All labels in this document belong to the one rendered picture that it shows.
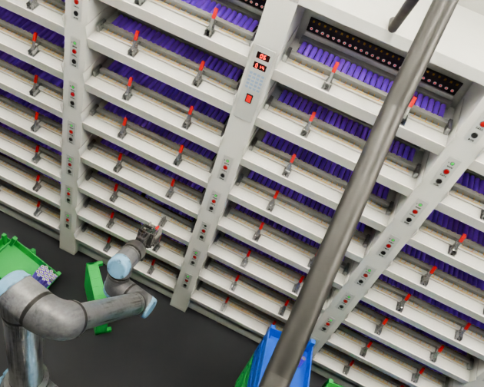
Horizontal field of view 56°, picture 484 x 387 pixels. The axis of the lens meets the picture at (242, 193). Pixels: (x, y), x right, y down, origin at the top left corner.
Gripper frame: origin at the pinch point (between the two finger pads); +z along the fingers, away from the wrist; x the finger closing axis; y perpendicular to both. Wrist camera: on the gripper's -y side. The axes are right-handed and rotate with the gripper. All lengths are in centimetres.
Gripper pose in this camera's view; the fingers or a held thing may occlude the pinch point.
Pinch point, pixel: (156, 229)
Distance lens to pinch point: 215.6
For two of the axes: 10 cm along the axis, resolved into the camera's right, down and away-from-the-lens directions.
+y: 3.5, -8.1, -4.7
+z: 2.7, -3.9, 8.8
